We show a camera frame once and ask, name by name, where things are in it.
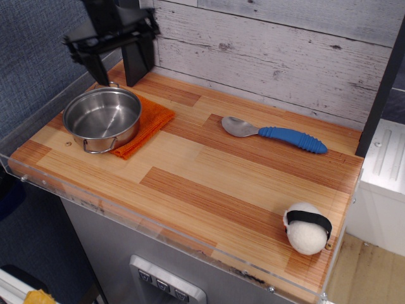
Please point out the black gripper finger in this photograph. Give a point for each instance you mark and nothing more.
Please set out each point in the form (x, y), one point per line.
(95, 67)
(139, 56)

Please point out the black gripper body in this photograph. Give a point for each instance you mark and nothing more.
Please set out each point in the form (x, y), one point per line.
(108, 27)

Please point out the stainless steel pot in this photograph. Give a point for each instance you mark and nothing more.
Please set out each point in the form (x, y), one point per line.
(103, 119)

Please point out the orange folded cloth napkin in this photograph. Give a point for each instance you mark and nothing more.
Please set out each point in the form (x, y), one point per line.
(153, 118)

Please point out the white plush sushi toy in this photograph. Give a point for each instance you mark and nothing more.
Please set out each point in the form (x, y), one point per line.
(308, 231)

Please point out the grey toy fridge cabinet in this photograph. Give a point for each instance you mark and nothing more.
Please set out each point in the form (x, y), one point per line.
(229, 262)

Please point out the silver dispenser button panel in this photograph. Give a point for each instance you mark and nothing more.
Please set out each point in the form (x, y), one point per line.
(165, 281)

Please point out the yellow object bottom left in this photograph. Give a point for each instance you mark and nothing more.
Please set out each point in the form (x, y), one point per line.
(38, 297)

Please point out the white ribbed box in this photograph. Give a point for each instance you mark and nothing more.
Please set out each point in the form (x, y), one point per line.
(377, 212)

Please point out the dark vertical post left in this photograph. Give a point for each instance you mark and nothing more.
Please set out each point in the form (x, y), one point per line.
(143, 28)

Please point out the dark vertical post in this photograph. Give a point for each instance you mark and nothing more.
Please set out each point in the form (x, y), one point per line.
(382, 95)
(143, 28)

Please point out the blue handled metal spoon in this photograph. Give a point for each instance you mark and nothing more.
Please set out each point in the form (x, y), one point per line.
(241, 128)

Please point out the dark vertical post right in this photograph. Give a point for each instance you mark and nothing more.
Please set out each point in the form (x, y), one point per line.
(382, 95)

